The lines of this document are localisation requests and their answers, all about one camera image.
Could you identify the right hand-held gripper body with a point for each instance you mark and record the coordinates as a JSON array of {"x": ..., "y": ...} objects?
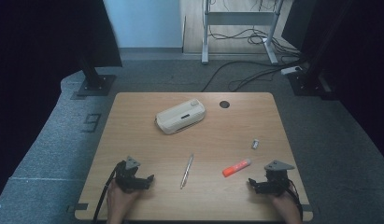
[{"x": 277, "y": 183}]

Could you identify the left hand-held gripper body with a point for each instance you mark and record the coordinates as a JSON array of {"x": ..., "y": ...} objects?
[{"x": 126, "y": 179}]

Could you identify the orange highlighter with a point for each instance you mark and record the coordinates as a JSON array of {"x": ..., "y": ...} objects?
[{"x": 235, "y": 168}]

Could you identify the small white eraser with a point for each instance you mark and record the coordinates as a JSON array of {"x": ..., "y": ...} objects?
[{"x": 255, "y": 144}]

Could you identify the cream pencil case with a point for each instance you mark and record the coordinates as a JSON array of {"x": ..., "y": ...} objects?
[{"x": 180, "y": 116}]

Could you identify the person's right hand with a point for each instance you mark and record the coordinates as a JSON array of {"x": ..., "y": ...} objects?
[{"x": 286, "y": 205}]

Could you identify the person's left hand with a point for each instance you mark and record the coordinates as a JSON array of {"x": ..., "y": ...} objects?
[{"x": 119, "y": 202}]

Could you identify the dark tape strip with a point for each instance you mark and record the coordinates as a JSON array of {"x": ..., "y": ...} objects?
[
  {"x": 78, "y": 207},
  {"x": 305, "y": 207}
]

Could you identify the silver pen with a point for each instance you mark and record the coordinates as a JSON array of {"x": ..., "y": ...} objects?
[{"x": 187, "y": 171}]

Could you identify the black table grommet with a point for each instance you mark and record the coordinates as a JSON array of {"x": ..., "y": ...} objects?
[{"x": 224, "y": 104}]

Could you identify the black stand with base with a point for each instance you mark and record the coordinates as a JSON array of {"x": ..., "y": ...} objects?
[
  {"x": 96, "y": 84},
  {"x": 306, "y": 84}
]

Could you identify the white power strip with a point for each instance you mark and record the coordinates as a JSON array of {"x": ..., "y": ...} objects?
[{"x": 291, "y": 70}]

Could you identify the black curtain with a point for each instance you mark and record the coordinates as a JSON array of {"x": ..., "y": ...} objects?
[
  {"x": 40, "y": 46},
  {"x": 361, "y": 62}
]

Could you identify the white metal desk frame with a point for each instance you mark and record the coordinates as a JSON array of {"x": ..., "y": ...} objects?
[{"x": 239, "y": 18}]

